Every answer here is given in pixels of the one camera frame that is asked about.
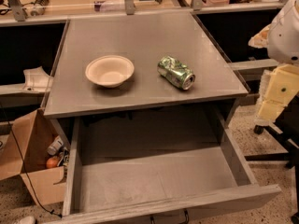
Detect brown cardboard box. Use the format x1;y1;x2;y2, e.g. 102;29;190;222
0;109;66;205

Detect white curved plastic part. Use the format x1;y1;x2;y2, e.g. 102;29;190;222
22;66;53;93

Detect crushed green soda can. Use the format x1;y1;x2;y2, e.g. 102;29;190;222
157;56;195;91

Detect open grey wooden drawer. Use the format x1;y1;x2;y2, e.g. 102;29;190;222
62;104;280;224

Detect black drawer handle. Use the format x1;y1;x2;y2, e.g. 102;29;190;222
149;209;190;224

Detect white bottle in box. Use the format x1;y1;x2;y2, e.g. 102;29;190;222
47;136;64;156

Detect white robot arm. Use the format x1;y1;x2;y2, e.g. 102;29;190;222
249;0;299;126

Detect black cable on floor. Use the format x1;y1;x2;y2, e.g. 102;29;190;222
0;103;64;218

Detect grey cabinet top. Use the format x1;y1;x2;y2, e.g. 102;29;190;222
45;12;247;119

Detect black office chair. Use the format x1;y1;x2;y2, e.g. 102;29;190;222
246;95;299;224

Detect orange fruit in box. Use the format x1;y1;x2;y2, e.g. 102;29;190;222
46;156;60;169

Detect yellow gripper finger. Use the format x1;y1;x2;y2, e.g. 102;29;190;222
257;64;299;121

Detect white computer mouse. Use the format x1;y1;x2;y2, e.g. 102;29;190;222
13;216;36;224

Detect white paper bowl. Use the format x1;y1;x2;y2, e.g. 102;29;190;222
85;55;135;88

